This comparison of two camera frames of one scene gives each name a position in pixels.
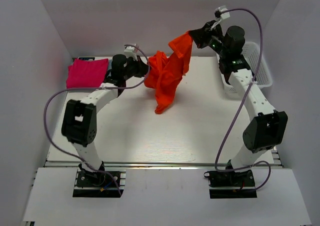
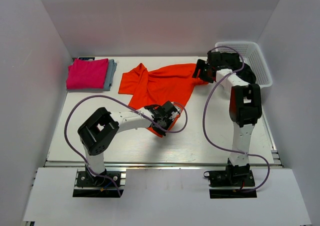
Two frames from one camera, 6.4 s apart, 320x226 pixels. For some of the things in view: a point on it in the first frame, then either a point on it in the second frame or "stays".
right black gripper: (201, 35) → (201, 64)
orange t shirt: (165, 72) → (166, 89)
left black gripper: (142, 67) → (170, 120)
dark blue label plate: (87, 58) stays
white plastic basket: (251, 52) stays
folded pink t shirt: (86, 73) stays
